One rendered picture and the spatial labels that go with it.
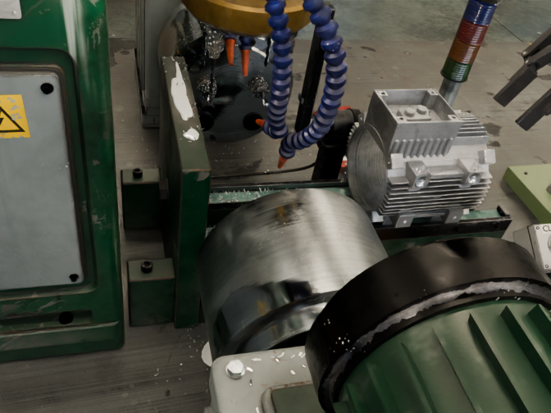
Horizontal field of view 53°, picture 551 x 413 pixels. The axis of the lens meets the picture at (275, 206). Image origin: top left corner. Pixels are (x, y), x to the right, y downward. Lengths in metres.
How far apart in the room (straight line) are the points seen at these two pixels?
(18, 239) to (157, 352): 0.32
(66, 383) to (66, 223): 0.30
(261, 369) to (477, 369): 0.24
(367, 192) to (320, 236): 0.45
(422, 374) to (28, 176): 0.49
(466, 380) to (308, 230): 0.35
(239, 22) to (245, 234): 0.25
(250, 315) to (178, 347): 0.37
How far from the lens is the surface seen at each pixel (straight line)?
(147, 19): 1.26
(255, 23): 0.70
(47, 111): 0.63
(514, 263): 0.38
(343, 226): 0.66
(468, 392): 0.32
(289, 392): 0.50
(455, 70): 1.35
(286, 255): 0.62
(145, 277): 0.89
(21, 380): 0.95
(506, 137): 1.71
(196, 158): 0.75
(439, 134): 0.96
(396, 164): 0.93
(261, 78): 1.08
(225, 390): 0.51
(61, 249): 0.76
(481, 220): 1.14
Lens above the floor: 1.60
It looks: 42 degrees down
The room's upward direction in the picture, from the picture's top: 11 degrees clockwise
